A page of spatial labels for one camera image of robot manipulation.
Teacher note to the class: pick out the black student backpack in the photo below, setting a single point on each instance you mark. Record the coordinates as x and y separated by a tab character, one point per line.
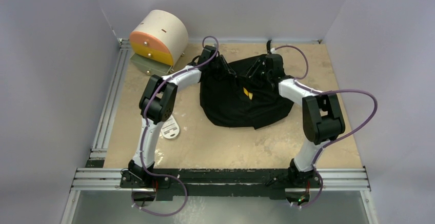
225	104

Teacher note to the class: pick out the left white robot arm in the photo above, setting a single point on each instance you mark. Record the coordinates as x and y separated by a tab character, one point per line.
156	105

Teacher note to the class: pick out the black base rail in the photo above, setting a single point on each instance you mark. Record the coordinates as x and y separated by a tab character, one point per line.
275	184

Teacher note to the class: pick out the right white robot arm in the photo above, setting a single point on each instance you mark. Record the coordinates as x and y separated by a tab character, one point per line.
322	118

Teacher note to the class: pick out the cream round drawer cabinet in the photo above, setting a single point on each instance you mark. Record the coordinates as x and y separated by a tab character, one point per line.
158	42

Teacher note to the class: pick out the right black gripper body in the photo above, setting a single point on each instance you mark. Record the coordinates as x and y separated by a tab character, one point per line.
266	74

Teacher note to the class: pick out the white oval label card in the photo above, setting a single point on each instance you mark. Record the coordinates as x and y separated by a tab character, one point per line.
170	129

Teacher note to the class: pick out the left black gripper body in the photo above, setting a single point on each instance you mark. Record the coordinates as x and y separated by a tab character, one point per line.
217	68

